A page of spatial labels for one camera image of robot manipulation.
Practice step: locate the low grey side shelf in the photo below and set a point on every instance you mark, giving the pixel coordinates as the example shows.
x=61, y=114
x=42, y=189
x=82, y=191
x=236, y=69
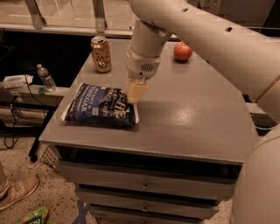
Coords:
x=30, y=98

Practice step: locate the blue chip bag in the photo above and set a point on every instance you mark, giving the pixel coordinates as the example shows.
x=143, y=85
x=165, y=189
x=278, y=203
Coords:
x=102, y=106

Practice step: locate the wire mesh basket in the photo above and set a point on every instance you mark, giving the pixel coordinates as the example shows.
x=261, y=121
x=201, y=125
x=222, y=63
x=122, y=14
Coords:
x=49, y=158

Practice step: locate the grey drawer cabinet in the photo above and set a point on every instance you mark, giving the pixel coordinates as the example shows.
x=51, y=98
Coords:
x=176, y=165

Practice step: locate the white wipes packet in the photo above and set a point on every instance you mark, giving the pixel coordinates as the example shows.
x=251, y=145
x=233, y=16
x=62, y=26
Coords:
x=16, y=81

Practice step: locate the red apple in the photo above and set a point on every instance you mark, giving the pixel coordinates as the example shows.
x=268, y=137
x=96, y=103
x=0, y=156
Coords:
x=182, y=52

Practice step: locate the tan shoe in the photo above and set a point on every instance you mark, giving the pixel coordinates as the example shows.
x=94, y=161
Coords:
x=12, y=193

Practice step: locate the clear plastic water bottle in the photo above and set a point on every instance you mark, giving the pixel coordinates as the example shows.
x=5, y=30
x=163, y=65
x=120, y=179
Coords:
x=47, y=79

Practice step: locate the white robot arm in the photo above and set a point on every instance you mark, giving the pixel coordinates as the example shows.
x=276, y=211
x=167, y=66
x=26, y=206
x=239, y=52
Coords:
x=248, y=59

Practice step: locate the green snack bag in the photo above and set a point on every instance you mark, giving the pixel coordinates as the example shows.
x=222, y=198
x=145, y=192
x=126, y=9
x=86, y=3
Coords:
x=37, y=216

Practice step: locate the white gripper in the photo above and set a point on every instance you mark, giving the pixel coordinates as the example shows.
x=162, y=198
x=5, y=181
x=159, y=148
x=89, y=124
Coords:
x=142, y=66

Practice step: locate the orange soda can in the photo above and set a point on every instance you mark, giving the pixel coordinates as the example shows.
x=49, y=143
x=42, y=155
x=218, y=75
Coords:
x=101, y=54

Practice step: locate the metal window railing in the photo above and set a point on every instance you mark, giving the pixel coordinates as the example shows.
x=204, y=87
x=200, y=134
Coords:
x=112, y=18

